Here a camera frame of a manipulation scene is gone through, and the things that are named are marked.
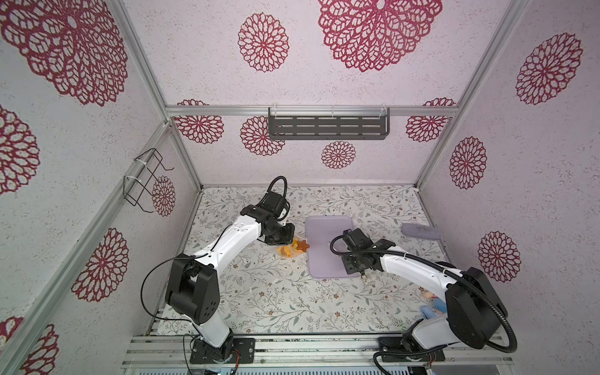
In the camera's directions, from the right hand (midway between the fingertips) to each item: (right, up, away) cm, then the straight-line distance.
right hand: (350, 260), depth 88 cm
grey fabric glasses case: (+32, +10, +11) cm, 36 cm away
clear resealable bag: (-21, +6, -2) cm, 22 cm away
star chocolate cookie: (-18, +6, -3) cm, 19 cm away
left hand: (-22, +8, -4) cm, 23 cm away
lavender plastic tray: (-9, +9, +19) cm, 23 cm away
